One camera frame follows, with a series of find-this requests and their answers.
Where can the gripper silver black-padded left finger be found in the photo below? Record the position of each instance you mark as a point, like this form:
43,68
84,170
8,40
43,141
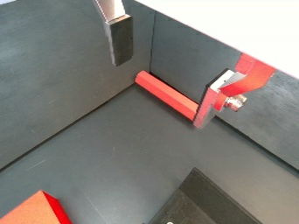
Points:
119,29

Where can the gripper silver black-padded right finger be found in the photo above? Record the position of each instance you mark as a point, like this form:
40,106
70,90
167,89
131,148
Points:
224,92

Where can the red hexagon peg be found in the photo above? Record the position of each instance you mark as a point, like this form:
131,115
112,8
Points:
167,94

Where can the red shape-sorting block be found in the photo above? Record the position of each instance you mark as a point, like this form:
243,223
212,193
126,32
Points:
40,209

